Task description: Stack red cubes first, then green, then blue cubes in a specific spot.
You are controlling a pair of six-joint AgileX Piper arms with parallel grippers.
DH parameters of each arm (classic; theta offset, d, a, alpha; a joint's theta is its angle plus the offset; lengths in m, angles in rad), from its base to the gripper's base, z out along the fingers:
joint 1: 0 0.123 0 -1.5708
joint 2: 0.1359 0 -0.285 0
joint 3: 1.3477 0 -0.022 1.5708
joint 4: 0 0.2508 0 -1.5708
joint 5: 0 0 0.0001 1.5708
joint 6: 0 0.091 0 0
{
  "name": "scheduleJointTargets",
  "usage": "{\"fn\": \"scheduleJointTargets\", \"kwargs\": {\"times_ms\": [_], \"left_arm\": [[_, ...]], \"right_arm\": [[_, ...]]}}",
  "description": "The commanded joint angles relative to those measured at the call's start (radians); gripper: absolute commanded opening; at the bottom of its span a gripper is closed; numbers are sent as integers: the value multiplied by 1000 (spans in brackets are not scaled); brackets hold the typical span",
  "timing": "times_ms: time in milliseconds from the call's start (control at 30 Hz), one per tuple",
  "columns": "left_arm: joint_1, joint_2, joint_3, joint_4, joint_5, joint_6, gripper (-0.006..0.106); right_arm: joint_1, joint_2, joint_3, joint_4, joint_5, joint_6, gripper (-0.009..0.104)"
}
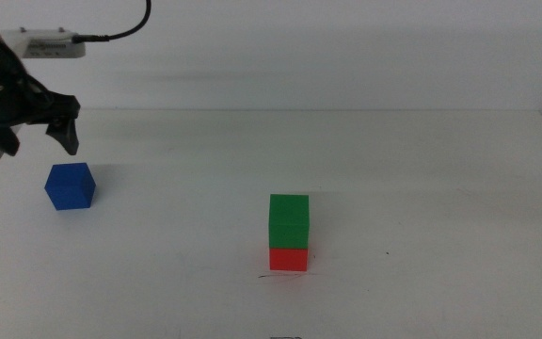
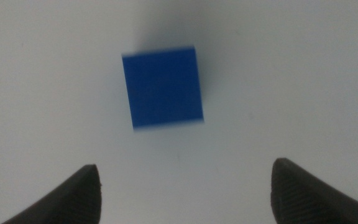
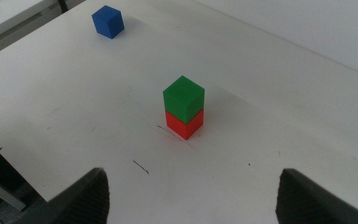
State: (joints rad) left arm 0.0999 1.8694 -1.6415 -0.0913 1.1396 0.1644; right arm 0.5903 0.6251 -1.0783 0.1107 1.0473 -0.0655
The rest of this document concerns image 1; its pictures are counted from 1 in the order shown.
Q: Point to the blue cube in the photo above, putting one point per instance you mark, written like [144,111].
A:
[70,187]

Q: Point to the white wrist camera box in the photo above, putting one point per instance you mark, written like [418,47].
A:
[50,44]

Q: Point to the red cube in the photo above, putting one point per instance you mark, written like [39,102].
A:
[289,260]

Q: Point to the green cube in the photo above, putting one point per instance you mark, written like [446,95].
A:
[289,221]

